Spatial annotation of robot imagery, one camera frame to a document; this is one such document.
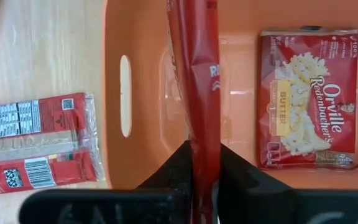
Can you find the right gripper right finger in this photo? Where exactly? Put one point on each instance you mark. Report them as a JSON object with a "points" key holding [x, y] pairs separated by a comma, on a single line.
{"points": [[244, 174]]}

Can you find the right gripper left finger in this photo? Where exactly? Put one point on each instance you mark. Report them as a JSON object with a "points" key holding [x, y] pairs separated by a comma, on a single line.
{"points": [[176, 174]]}

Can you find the red Orville popcorn bag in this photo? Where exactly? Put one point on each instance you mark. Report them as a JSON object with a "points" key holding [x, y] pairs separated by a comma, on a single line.
{"points": [[197, 62], [57, 115], [306, 102]]}

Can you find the orange plastic basket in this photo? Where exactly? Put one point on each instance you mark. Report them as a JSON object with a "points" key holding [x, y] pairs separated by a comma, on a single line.
{"points": [[141, 31]]}

